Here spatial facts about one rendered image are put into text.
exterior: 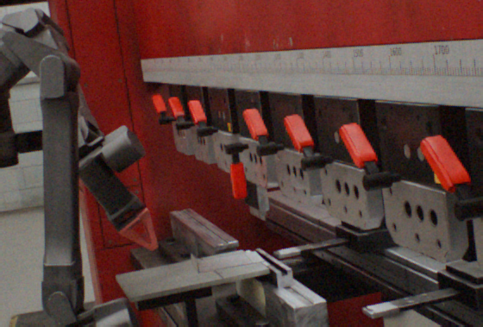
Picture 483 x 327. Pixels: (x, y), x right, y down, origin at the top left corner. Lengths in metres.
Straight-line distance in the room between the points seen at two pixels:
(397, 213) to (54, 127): 0.68
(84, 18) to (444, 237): 1.73
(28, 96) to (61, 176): 7.46
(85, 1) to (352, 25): 1.52
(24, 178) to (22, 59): 7.54
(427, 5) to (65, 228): 0.81
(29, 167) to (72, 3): 6.56
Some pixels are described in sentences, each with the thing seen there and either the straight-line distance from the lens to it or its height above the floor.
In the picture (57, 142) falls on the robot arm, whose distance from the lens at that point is 1.50.
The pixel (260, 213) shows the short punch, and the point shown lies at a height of 1.09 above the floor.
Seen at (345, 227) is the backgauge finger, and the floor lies 1.02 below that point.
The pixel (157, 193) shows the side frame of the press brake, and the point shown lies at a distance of 2.56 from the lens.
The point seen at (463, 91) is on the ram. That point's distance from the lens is 0.86.
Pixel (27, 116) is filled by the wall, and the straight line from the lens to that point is 8.96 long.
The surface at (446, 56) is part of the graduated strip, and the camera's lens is 0.87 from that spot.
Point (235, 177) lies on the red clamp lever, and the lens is 1.54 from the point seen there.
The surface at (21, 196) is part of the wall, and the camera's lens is 9.06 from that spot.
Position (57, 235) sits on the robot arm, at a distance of 1.50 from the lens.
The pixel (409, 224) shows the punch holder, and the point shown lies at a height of 1.20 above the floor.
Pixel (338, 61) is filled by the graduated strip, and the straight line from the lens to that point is 1.12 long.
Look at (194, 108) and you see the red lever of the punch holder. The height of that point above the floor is 1.30.
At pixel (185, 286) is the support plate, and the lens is 1.64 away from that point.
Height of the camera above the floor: 1.43
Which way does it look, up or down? 7 degrees down
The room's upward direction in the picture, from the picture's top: 8 degrees counter-clockwise
